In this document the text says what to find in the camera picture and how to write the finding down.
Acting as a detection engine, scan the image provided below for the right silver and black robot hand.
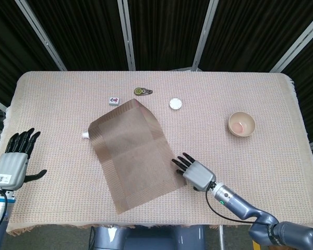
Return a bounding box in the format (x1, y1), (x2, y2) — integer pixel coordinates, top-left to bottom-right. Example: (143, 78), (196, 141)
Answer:
(171, 152), (216, 192)

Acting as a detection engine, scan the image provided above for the brown woven placemat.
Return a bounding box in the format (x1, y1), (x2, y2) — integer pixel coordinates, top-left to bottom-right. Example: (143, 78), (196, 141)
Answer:
(87, 98), (188, 216)

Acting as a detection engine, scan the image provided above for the beige woven tablecloth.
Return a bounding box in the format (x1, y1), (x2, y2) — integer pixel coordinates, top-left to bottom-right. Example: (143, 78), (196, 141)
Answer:
(0, 70), (313, 236)

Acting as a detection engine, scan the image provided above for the olive correction tape dispenser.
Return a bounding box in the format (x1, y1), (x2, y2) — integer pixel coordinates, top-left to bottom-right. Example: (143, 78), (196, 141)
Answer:
(134, 87), (154, 96)

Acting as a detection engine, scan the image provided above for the light brown bowl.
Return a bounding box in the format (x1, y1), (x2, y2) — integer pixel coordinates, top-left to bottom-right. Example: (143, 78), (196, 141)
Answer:
(228, 111), (257, 138)

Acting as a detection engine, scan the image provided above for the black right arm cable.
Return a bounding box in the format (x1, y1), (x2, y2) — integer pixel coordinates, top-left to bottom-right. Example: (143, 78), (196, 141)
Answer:
(205, 191), (269, 225)

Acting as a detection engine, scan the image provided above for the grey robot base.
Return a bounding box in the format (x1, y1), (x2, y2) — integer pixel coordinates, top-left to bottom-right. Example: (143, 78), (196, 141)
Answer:
(90, 224), (207, 250)

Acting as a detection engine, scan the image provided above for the left silver and black robot hand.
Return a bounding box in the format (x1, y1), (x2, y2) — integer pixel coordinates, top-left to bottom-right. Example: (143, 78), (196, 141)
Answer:
(0, 127), (47, 191)

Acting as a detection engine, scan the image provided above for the dark fabric screen panel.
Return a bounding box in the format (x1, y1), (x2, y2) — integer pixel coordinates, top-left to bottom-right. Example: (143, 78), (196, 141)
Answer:
(127, 0), (212, 71)
(200, 0), (313, 72)
(0, 0), (61, 105)
(283, 31), (313, 144)
(26, 0), (130, 71)

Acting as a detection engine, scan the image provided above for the white round cap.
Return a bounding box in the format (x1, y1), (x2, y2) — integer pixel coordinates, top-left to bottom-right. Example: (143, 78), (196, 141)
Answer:
(168, 97), (183, 110)

